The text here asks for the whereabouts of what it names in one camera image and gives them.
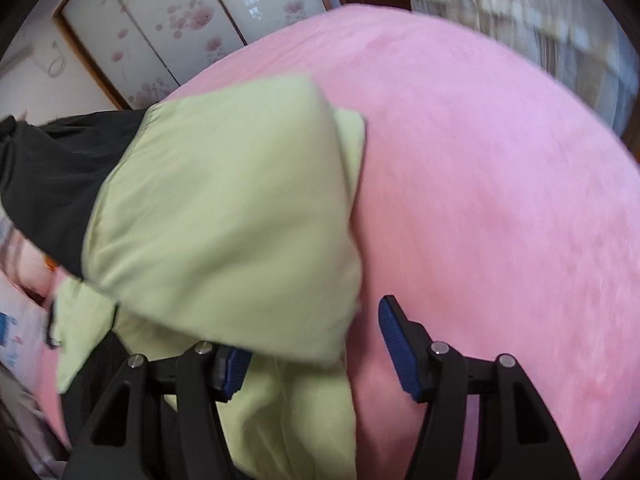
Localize pink fleece blanket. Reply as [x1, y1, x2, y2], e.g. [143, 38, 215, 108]
[40, 4, 640, 480]

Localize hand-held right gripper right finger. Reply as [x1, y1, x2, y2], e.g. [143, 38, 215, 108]
[377, 294, 583, 480]

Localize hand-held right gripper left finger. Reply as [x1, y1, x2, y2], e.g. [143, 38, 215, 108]
[64, 340, 253, 480]

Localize white wall cable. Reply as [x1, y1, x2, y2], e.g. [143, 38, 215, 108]
[46, 41, 69, 77]

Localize floral sliding door wardrobe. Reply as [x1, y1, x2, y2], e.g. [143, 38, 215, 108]
[54, 0, 346, 111]

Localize light green jacket black lining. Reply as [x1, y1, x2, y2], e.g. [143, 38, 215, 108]
[0, 74, 368, 480]

